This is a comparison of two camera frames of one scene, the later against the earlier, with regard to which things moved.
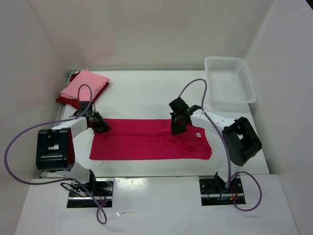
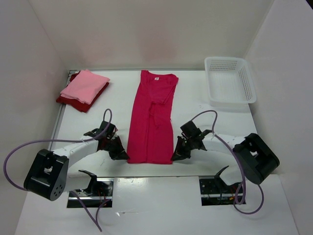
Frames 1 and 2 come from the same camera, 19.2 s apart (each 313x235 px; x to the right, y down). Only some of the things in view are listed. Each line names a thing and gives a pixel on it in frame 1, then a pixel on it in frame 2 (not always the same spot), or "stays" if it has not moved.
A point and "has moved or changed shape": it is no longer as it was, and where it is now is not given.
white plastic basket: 228,82 stays
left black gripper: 103,125 → 120,153
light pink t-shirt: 85,85 stays
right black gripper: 174,129 → 179,153
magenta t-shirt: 145,139 has moved or changed shape
